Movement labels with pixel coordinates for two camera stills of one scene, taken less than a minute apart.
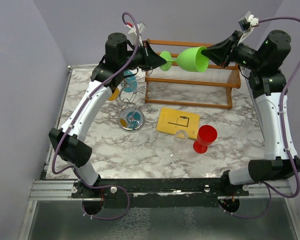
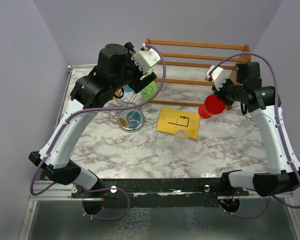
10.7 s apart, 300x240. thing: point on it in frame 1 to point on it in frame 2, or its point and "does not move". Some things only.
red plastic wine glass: (206, 135) to (213, 105)
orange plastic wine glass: (114, 95) does not move
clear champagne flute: (180, 137) does not move
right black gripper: (219, 52) to (217, 92)
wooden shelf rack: (211, 87) does not move
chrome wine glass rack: (131, 119) does not move
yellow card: (171, 120) does not move
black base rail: (160, 192) does not move
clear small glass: (230, 142) does not move
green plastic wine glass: (190, 59) to (148, 91)
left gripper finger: (154, 59) to (144, 81)
